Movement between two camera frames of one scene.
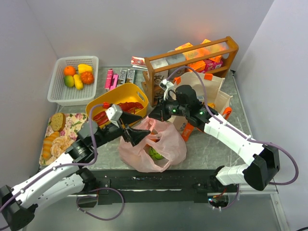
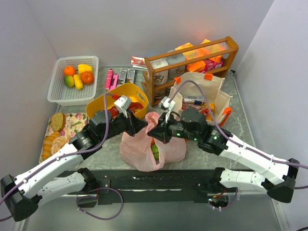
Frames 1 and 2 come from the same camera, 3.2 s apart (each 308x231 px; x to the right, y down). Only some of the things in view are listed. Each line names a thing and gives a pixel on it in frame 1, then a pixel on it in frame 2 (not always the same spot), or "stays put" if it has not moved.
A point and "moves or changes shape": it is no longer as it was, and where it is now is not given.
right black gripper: x=162 y=111 -> x=163 y=131
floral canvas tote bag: x=209 y=89 stays put
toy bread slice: x=57 y=121 stays put
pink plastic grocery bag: x=164 y=147 stays put
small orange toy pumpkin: x=87 y=77 stays put
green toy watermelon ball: x=152 y=151 moves or changes shape
